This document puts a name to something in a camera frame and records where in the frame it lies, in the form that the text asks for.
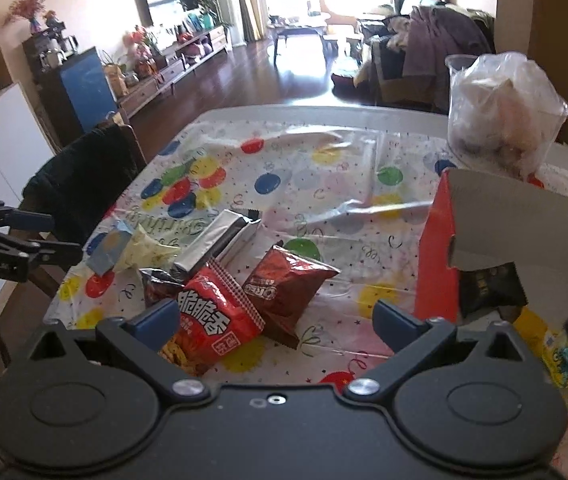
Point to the pink flowers in vase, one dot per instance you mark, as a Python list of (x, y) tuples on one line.
[(26, 7)]

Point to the red cardboard box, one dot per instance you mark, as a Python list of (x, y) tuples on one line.
[(436, 250)]

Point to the balloon print tablecloth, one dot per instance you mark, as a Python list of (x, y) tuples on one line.
[(173, 185)]

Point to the dark sofa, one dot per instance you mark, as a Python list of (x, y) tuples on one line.
[(379, 75)]

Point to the wooden television cabinet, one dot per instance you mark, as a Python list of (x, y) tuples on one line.
[(168, 67)]

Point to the black snack packet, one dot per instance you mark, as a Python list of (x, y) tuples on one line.
[(489, 285)]

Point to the red printed snack packet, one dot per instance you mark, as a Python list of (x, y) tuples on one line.
[(213, 320)]

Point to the silver snack packet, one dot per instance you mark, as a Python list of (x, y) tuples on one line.
[(213, 240)]

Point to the dark red snack packet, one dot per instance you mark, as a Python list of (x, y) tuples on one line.
[(284, 285)]

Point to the wooden chair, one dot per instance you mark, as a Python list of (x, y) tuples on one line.
[(134, 146)]

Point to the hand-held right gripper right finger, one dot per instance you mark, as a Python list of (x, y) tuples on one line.
[(394, 320)]

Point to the pale yellow snack packet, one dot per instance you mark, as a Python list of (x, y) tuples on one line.
[(148, 250)]

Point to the white cabinet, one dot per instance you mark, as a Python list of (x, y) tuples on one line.
[(3, 130)]

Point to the grey blanket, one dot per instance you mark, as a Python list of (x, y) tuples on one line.
[(434, 35)]

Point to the dark cabinet blue front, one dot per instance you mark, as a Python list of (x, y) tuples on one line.
[(83, 85)]

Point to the clear plastic sheet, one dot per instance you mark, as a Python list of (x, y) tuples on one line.
[(344, 170)]

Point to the dark jacket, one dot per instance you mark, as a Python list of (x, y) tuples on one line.
[(78, 185)]

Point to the clear plastic round container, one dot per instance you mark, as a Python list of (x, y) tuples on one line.
[(459, 135)]

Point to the dark floor cushion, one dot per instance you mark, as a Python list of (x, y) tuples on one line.
[(346, 77)]

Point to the crumpled clear plastic bag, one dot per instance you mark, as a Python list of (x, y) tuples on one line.
[(509, 85)]

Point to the dark wooden coffee table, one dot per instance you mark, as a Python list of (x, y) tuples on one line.
[(299, 30)]

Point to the light blue snack packet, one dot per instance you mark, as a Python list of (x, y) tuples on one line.
[(108, 250)]

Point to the grey curtain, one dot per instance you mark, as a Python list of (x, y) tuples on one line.
[(249, 0)]

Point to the bright yellow snack packet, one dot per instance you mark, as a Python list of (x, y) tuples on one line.
[(539, 332)]

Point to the small dark packet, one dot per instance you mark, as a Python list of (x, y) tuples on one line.
[(156, 285)]

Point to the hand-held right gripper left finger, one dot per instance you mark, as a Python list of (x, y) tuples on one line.
[(156, 317)]

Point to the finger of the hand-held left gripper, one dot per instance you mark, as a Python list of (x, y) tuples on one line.
[(53, 252), (28, 221)]

